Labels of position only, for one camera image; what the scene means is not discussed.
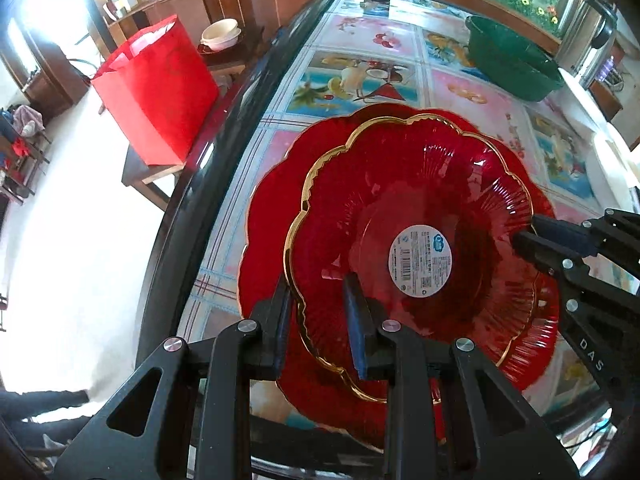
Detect chair with clothes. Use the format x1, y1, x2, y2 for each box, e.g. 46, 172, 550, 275
0, 105, 51, 203

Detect dark wooden side table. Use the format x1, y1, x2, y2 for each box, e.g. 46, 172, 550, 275
196, 30, 266, 86

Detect green plastic basin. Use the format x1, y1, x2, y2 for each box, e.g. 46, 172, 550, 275
465, 15, 566, 103

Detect small red gold-rimmed glass plate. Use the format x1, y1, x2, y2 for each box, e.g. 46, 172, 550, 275
283, 114, 561, 403

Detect large red glass plate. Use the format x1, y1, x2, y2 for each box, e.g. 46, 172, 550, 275
237, 102, 562, 451

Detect red paper bag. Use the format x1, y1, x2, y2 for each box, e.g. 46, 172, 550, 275
90, 14, 221, 166

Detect cream bowl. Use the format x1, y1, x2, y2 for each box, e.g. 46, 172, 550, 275
201, 18, 240, 43
202, 30, 243, 52

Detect wooden stool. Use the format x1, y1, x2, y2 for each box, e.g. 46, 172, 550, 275
121, 147, 201, 211

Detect person's dark trousers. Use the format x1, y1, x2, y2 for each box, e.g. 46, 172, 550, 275
0, 387, 96, 461

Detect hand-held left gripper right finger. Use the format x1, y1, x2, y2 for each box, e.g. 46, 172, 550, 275
342, 272, 581, 480

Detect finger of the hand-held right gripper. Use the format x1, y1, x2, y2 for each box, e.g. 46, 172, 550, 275
531, 208, 640, 266
512, 231, 640, 311

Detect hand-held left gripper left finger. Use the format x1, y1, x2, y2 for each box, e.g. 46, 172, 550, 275
50, 275, 296, 480

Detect stainless steel thermos jug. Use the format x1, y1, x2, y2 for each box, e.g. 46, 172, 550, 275
555, 0, 618, 86

